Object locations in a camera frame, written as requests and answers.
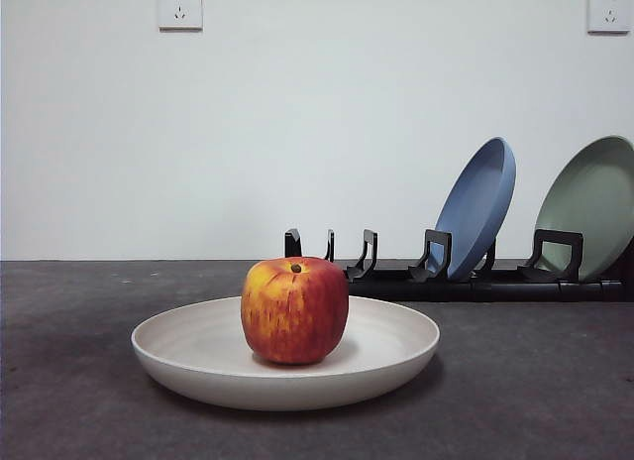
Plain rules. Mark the red yellow apple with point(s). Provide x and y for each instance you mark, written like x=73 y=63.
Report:
x=294 y=316

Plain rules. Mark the pale yellow plate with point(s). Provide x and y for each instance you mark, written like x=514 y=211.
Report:
x=188 y=351

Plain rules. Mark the black plate rack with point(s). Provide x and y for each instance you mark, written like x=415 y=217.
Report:
x=446 y=291

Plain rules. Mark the blue plate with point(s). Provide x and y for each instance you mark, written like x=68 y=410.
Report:
x=475 y=217

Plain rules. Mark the green plate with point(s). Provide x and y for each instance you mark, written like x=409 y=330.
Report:
x=594 y=197

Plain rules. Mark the white wall socket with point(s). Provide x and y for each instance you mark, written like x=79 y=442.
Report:
x=180 y=9
x=605 y=11

